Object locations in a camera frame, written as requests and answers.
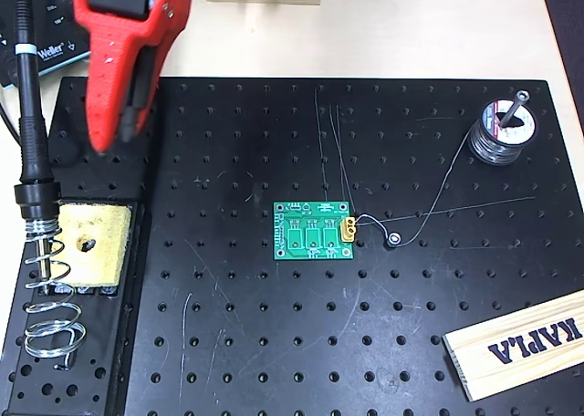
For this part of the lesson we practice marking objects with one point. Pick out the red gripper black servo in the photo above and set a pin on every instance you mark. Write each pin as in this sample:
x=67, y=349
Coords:
x=118, y=37

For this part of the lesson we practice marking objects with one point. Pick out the black soldering iron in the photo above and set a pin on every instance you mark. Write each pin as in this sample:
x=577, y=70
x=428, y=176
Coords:
x=32, y=115

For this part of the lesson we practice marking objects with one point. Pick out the teal black soldering station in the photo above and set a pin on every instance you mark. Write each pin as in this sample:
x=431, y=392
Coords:
x=50, y=51

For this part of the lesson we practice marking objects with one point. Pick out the green circuit board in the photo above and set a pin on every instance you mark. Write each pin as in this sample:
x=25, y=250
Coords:
x=280, y=224

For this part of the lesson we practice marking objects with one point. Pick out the soldering iron spring stand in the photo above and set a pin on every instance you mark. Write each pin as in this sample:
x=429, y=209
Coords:
x=91, y=388

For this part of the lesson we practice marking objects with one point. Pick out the metal spring iron holder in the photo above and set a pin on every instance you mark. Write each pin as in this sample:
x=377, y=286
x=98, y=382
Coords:
x=36, y=199

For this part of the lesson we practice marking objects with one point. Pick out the yellow cleaning sponge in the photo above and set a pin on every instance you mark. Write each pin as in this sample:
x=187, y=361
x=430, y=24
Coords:
x=105, y=252

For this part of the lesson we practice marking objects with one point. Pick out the yellow power connector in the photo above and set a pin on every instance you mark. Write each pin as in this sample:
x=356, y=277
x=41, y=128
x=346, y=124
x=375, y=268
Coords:
x=347, y=233

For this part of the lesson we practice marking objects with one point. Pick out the small round metal magnet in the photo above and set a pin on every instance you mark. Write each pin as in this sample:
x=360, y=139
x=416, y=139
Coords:
x=393, y=239

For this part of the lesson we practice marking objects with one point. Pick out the black perforated breadboard plate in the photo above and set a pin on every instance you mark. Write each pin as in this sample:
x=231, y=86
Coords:
x=319, y=343

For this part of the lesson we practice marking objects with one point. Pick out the printed wooden plank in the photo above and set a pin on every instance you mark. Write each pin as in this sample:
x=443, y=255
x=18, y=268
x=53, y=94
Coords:
x=524, y=352

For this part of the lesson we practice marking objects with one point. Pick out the metal spool post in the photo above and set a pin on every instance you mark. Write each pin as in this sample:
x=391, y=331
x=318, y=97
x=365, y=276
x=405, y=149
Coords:
x=513, y=110

